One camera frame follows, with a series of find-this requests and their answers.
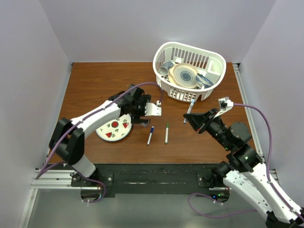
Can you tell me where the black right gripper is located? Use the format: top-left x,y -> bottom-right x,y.
183,107 -> 232,150

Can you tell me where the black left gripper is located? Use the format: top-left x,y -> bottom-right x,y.
130,95 -> 151,123

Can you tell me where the purple capped pen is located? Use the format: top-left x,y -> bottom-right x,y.
183,99 -> 195,124

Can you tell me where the white pen green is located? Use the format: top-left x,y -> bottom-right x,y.
165,127 -> 169,144

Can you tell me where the white pen blue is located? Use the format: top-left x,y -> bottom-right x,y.
147,132 -> 152,145

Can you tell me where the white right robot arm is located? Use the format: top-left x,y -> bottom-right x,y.
184,108 -> 304,228

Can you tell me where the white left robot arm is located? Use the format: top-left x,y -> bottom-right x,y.
49,85 -> 162,186

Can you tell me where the watermelon pattern plate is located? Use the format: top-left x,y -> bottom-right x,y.
95,114 -> 132,142

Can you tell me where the blue white bowl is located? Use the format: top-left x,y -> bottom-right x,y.
195,74 -> 214,89

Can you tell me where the blue white mug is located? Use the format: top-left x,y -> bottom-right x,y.
159,61 -> 174,76

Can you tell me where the beige ceramic plate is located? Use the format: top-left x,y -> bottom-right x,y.
168,63 -> 199,89

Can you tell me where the white plastic dish basket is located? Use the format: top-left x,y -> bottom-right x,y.
153,42 -> 227,102

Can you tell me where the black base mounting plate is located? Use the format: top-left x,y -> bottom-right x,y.
64,163 -> 255,199

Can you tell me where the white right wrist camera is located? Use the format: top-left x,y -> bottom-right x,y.
214,97 -> 234,118

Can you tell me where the aluminium frame rail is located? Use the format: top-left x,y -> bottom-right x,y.
232,63 -> 273,183

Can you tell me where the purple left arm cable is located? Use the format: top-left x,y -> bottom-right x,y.
35,82 -> 164,204

